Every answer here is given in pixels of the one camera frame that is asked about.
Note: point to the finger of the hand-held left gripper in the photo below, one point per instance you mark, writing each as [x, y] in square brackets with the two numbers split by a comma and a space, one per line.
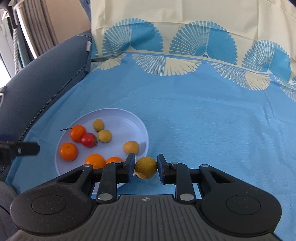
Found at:
[27, 148]

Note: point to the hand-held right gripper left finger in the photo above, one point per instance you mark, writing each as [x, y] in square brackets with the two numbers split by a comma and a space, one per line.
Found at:
[130, 167]

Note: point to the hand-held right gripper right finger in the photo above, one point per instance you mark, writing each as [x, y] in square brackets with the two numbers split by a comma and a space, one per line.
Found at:
[162, 171]

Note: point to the small tan longan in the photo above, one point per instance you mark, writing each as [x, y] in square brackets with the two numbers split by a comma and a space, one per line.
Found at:
[104, 136]
[98, 124]
[131, 147]
[146, 171]

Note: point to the light blue round plate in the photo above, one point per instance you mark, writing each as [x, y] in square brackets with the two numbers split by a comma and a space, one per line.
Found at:
[120, 120]

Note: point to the red tomato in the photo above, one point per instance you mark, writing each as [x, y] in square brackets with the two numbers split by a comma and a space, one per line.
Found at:
[89, 139]

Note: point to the orange mandarin with stem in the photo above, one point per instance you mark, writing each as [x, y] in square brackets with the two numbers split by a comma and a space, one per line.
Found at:
[77, 133]

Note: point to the blue fabric sofa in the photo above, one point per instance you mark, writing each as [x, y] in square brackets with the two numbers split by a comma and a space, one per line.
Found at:
[46, 76]

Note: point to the blue fan-print cloth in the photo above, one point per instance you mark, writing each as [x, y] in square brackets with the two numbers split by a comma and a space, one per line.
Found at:
[196, 104]

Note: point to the grey curtain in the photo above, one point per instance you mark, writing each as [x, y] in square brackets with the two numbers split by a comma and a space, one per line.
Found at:
[39, 23]

